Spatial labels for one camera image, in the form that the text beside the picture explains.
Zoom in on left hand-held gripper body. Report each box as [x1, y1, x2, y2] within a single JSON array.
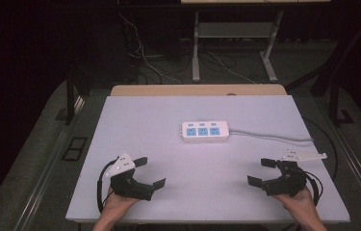
[[105, 152, 155, 202]]

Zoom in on metal floor rail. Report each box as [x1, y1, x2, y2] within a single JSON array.
[[327, 126, 361, 227], [13, 95, 87, 231]]

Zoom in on white table cover board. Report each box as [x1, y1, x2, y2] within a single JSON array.
[[64, 94, 351, 224]]

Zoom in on thin black cable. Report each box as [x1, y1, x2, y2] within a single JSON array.
[[302, 116, 340, 181]]

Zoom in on white power strip blue sockets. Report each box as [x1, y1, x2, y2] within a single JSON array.
[[181, 120, 231, 143]]

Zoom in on grey metal desk frame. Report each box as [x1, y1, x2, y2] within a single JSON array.
[[191, 11, 285, 84]]

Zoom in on wooden table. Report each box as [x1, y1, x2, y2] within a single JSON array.
[[109, 83, 288, 97]]

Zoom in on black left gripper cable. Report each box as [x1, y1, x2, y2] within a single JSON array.
[[96, 158, 118, 214]]

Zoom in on grey power strip cable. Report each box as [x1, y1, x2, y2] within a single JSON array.
[[228, 128, 314, 143]]

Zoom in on white floor cable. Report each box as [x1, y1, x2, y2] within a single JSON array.
[[117, 13, 183, 86], [206, 50, 257, 85]]

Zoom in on person's left hand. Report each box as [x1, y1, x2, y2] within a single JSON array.
[[103, 190, 141, 219]]

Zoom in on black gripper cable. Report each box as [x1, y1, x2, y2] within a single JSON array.
[[304, 170, 324, 207], [96, 158, 118, 214]]

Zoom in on black floor socket frame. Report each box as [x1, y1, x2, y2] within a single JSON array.
[[61, 136, 89, 163]]

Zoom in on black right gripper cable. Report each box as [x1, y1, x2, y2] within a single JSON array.
[[304, 170, 324, 207]]

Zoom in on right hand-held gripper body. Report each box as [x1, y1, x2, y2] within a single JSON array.
[[262, 147, 328, 197]]

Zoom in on black metal stand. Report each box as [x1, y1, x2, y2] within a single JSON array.
[[327, 85, 355, 127], [64, 67, 87, 126]]

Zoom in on person's right hand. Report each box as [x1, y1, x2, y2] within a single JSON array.
[[271, 188, 318, 221]]

